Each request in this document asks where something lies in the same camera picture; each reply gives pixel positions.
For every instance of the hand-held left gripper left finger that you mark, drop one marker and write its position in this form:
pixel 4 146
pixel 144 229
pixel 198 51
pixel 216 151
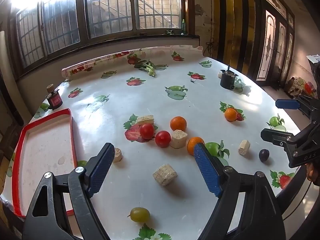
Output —
pixel 101 170

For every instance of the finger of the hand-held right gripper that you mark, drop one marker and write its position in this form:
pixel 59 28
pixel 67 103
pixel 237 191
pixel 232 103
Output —
pixel 275 135
pixel 287 103

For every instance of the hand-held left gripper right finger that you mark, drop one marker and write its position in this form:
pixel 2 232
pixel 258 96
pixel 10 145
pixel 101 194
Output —
pixel 207 170

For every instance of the dark purple plum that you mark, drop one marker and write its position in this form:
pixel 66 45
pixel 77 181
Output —
pixel 264 154

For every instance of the orange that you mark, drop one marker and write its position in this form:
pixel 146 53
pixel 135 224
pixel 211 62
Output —
pixel 230 114
pixel 192 143
pixel 178 123

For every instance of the large tan pressed block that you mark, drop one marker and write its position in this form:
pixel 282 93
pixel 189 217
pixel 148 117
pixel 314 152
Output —
pixel 165 175

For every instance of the green grape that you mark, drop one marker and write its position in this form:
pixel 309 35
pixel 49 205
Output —
pixel 139 214

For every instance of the red tomato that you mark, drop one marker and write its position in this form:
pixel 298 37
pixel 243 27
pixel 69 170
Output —
pixel 146 131
pixel 162 138

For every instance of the red rimmed white tray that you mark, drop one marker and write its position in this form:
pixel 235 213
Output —
pixel 42 150

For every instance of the person's right hand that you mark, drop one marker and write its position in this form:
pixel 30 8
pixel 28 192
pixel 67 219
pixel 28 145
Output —
pixel 312 173

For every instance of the pile of colourful bags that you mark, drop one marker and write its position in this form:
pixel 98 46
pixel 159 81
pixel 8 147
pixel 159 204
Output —
pixel 300 86

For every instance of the stained glass door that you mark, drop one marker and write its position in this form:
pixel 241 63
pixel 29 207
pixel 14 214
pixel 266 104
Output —
pixel 272 42

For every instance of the tan layered wafer block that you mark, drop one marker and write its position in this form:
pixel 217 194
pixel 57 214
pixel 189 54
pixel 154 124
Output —
pixel 145 119

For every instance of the red and black motor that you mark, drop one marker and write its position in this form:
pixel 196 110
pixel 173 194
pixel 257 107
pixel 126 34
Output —
pixel 55 100

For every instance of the fruit print tablecloth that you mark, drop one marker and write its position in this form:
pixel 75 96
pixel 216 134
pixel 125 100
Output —
pixel 150 97

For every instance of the round tan pressed block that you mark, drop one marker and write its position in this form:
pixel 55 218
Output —
pixel 50 88

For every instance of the green leafy vegetable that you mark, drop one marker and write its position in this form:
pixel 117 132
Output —
pixel 147 67

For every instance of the green bottle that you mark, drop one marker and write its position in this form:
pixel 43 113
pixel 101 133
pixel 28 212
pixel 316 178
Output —
pixel 183 27

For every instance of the barred window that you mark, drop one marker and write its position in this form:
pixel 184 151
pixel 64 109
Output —
pixel 107 7

